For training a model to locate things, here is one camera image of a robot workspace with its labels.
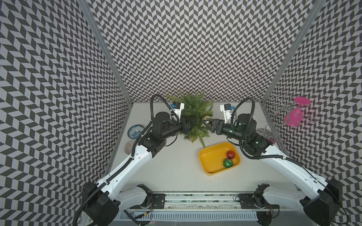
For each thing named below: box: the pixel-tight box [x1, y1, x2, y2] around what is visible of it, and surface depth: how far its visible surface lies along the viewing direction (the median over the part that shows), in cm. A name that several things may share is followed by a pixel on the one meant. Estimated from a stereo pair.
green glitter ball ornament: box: [222, 158, 234, 169], surface depth 84 cm
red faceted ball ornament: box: [226, 150, 236, 160], surface depth 86 cm
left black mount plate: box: [151, 193, 166, 210], surface depth 74 cm
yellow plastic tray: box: [198, 141, 242, 176], surface depth 90 cm
